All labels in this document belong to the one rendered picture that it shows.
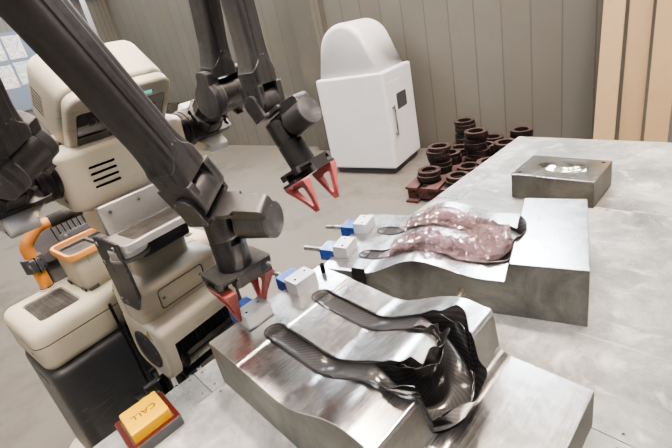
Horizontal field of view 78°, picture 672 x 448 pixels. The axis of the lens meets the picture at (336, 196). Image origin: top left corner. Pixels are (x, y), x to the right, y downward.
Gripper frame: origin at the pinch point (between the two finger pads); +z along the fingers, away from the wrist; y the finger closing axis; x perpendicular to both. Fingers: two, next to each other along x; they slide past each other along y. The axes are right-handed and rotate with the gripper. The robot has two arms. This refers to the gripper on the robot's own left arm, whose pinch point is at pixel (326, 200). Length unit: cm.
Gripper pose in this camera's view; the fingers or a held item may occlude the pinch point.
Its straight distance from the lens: 88.8
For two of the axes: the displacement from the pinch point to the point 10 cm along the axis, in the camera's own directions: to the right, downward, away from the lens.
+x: -6.3, 3.3, 7.1
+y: 5.8, -4.1, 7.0
